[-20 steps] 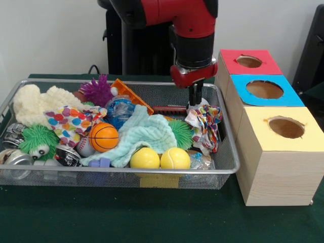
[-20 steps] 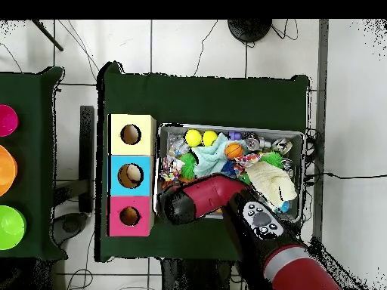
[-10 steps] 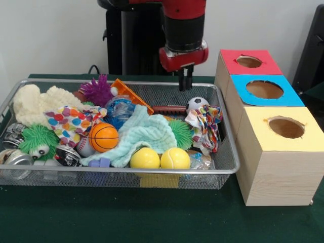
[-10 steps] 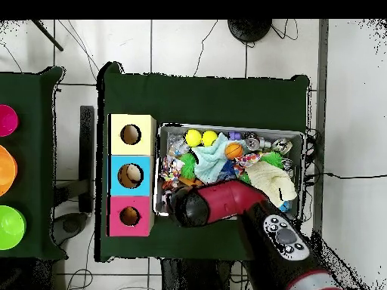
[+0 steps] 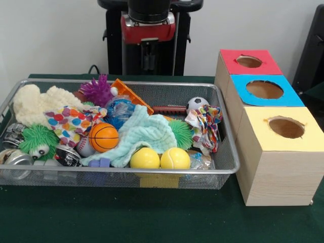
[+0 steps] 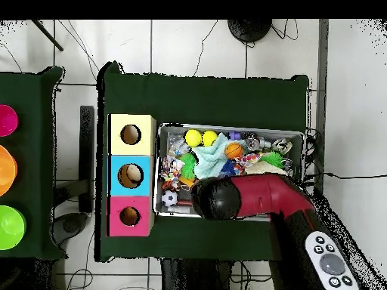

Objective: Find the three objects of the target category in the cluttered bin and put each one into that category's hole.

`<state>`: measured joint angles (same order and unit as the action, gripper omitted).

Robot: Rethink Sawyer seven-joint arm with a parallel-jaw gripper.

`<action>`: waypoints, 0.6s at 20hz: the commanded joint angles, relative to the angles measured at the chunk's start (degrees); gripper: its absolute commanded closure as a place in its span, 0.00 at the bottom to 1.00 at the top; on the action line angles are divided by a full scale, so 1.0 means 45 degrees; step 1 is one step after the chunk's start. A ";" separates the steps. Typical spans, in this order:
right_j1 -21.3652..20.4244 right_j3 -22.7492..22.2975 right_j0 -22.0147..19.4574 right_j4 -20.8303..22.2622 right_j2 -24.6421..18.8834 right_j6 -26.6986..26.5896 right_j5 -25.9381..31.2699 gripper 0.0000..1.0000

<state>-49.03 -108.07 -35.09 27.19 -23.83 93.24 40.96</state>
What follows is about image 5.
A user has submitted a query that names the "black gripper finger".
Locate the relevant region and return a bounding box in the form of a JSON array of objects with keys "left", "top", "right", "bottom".
[
  {"left": 148, "top": 41, "right": 157, "bottom": 69},
  {"left": 141, "top": 42, "right": 150, "bottom": 70}
]

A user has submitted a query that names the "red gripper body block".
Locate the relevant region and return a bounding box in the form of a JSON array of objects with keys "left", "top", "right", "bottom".
[{"left": 119, "top": 12, "right": 177, "bottom": 46}]

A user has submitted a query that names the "purple spiky toy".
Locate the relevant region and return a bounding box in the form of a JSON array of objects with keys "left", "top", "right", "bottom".
[{"left": 79, "top": 74, "right": 114, "bottom": 107}]

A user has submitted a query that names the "colourful polka dot cloth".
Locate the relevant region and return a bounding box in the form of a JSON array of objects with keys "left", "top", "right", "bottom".
[
  {"left": 43, "top": 105, "right": 108, "bottom": 149},
  {"left": 184, "top": 105, "right": 223, "bottom": 155}
]

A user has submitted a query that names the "cream knitted cloth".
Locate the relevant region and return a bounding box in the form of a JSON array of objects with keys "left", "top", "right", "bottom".
[{"left": 12, "top": 84, "right": 86, "bottom": 128}]

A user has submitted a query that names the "shallow mesh bin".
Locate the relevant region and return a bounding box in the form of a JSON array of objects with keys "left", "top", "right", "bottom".
[{"left": 0, "top": 78, "right": 240, "bottom": 189}]

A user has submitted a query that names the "wooden box with three holes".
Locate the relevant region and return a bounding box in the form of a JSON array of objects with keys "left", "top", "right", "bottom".
[{"left": 214, "top": 49, "right": 324, "bottom": 207}]

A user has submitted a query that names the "orange toy brick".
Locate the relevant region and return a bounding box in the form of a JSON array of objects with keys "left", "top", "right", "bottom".
[{"left": 110, "top": 78, "right": 154, "bottom": 116}]

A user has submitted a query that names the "small soccer ball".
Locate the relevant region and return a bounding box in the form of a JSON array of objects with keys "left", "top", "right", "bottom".
[{"left": 186, "top": 97, "right": 211, "bottom": 112}]

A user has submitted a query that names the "mint green cloth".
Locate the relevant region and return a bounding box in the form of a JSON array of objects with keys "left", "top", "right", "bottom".
[{"left": 80, "top": 105, "right": 178, "bottom": 168}]

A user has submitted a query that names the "orange toy basketball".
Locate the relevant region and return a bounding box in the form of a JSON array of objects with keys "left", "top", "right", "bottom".
[{"left": 88, "top": 123, "right": 119, "bottom": 153}]

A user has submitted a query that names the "smooth yellow ball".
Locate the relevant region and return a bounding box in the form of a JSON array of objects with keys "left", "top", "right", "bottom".
[{"left": 130, "top": 148, "right": 161, "bottom": 170}]

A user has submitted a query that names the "yellow tennis ball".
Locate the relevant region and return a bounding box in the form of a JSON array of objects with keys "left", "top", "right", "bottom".
[{"left": 160, "top": 147, "right": 191, "bottom": 170}]

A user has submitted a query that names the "dark green tablecloth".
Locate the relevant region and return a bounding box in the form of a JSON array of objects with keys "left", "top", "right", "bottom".
[{"left": 0, "top": 73, "right": 324, "bottom": 243}]

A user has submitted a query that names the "black upright panel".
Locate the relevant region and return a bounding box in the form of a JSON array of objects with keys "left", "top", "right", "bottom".
[{"left": 292, "top": 4, "right": 324, "bottom": 89}]

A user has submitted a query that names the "dark green cloth side table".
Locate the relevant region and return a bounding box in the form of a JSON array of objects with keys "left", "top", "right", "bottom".
[{"left": 302, "top": 82, "right": 324, "bottom": 109}]

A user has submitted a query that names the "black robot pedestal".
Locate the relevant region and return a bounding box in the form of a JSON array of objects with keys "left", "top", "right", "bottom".
[{"left": 97, "top": 0, "right": 205, "bottom": 76}]

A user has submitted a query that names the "black cable loop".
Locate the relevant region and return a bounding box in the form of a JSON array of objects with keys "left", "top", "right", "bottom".
[{"left": 87, "top": 64, "right": 102, "bottom": 75}]

